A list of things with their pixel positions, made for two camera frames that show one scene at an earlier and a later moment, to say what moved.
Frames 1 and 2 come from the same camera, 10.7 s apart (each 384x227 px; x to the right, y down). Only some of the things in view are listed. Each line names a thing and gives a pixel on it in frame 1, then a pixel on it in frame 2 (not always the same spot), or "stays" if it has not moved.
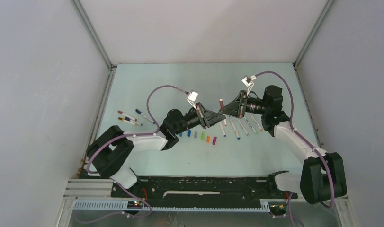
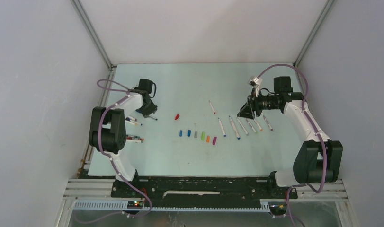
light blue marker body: (222, 129) stays
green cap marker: (252, 126) stays
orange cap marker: (261, 129) stays
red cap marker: (221, 104) → (212, 107)
